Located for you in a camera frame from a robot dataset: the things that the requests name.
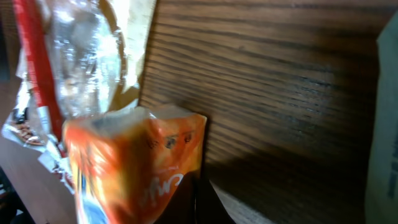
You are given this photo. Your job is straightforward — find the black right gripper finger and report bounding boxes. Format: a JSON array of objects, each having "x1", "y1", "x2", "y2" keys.
[{"x1": 196, "y1": 179, "x2": 235, "y2": 224}]

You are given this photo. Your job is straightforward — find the orange juice carton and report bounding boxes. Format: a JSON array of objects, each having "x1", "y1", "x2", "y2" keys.
[{"x1": 63, "y1": 105, "x2": 206, "y2": 223}]

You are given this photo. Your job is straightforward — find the red white snack packet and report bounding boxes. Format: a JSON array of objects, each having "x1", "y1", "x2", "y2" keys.
[{"x1": 2, "y1": 0, "x2": 157, "y2": 189}]

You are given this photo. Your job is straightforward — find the teal snack packet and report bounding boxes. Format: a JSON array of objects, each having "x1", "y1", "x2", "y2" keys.
[{"x1": 365, "y1": 14, "x2": 397, "y2": 224}]

